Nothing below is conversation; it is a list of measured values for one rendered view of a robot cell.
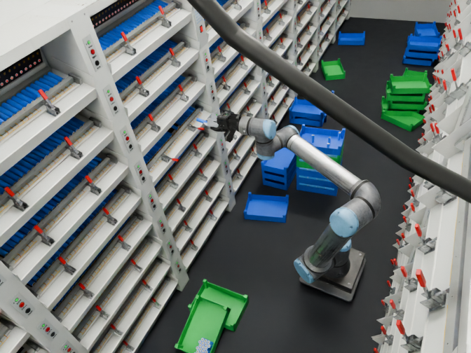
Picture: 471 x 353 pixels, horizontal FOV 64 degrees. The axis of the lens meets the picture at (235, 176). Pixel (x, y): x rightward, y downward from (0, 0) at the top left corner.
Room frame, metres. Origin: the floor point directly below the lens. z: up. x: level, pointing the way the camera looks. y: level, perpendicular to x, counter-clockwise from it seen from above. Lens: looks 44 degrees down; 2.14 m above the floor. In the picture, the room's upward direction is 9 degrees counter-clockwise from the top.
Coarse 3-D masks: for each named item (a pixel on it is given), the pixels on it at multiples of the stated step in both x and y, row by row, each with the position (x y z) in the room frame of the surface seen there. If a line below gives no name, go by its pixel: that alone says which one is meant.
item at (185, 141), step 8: (192, 104) 1.94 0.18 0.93; (200, 104) 1.91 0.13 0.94; (208, 112) 1.88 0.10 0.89; (184, 136) 1.68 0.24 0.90; (192, 136) 1.69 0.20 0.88; (176, 144) 1.62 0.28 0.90; (184, 144) 1.62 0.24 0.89; (176, 152) 1.57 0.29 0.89; (160, 160) 1.51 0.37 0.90; (160, 168) 1.46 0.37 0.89; (168, 168) 1.49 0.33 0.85; (152, 176) 1.36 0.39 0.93; (160, 176) 1.42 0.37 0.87
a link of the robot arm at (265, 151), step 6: (276, 138) 1.48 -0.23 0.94; (258, 144) 1.44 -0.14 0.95; (264, 144) 1.43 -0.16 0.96; (270, 144) 1.43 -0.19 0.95; (276, 144) 1.46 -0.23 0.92; (258, 150) 1.45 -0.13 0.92; (264, 150) 1.43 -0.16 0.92; (270, 150) 1.43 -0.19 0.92; (276, 150) 1.45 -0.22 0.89; (258, 156) 1.45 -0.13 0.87; (264, 156) 1.42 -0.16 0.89; (270, 156) 1.43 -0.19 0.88
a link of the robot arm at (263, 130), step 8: (248, 120) 1.50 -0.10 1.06; (256, 120) 1.49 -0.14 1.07; (264, 120) 1.47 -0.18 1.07; (272, 120) 1.47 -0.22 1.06; (248, 128) 1.47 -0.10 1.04; (256, 128) 1.45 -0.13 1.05; (264, 128) 1.43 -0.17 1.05; (272, 128) 1.44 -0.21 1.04; (256, 136) 1.45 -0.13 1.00; (264, 136) 1.43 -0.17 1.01; (272, 136) 1.43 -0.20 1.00
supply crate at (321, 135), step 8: (304, 128) 2.15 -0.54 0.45; (312, 128) 2.14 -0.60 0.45; (344, 128) 2.04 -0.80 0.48; (304, 136) 2.12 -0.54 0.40; (320, 136) 2.09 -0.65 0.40; (328, 136) 2.08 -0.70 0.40; (336, 136) 2.06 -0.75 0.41; (344, 136) 2.02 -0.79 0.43; (312, 144) 2.02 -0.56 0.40; (320, 144) 2.00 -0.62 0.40; (336, 144) 1.98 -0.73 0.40; (328, 152) 1.90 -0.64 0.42; (336, 152) 1.87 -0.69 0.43
